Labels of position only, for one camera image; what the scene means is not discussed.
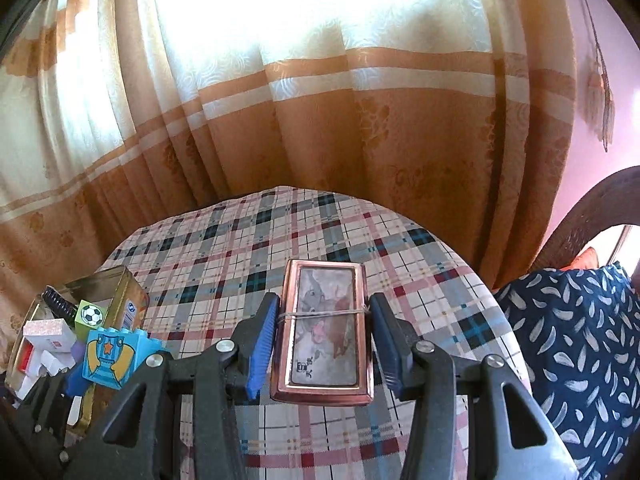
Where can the green toy block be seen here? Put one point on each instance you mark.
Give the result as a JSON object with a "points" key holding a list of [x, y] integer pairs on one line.
{"points": [[90, 315]]}

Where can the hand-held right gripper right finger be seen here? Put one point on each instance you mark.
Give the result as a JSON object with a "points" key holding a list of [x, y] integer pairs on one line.
{"points": [[385, 345]]}

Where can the black hair clip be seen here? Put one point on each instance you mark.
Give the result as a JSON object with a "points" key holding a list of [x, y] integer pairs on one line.
{"points": [[60, 302]]}

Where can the white cardboard box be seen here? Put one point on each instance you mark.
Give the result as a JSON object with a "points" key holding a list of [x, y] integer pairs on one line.
{"points": [[45, 330]]}

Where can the red printed box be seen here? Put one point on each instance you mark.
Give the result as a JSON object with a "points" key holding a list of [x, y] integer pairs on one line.
{"points": [[26, 362]]}

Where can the blue toy building block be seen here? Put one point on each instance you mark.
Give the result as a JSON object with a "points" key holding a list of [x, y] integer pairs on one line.
{"points": [[107, 360]]}

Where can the plaid tablecloth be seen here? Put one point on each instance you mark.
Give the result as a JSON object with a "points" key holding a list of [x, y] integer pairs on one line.
{"points": [[325, 230]]}

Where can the orange cushion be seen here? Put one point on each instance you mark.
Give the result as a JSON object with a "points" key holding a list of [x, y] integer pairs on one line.
{"points": [[582, 260]]}

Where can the curtain tassel tieback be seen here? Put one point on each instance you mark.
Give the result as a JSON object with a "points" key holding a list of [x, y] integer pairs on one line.
{"points": [[597, 90]]}

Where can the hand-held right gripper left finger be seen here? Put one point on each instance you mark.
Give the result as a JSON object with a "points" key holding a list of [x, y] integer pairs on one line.
{"points": [[262, 345]]}

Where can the copper-framed picture box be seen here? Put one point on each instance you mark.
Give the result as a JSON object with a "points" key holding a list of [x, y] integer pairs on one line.
{"points": [[322, 330]]}

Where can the blue leaf-print cloth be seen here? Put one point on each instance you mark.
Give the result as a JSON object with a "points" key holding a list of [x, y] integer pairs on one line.
{"points": [[575, 360]]}

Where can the small white box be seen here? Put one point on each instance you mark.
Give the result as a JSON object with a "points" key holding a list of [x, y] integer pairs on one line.
{"points": [[52, 362]]}

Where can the gold metal tin box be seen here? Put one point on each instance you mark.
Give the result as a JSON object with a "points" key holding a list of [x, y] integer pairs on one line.
{"points": [[127, 305]]}

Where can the purple box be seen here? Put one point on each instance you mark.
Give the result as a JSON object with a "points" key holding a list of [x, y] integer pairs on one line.
{"points": [[77, 352]]}

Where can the cream and orange curtain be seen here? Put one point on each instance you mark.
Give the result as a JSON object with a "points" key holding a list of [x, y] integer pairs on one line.
{"points": [[350, 110]]}

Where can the wooden chair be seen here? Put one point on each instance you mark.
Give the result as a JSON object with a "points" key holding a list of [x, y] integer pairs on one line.
{"points": [[575, 210]]}

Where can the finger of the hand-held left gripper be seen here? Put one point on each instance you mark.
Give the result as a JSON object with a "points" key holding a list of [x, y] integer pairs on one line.
{"points": [[32, 420], [75, 387]]}

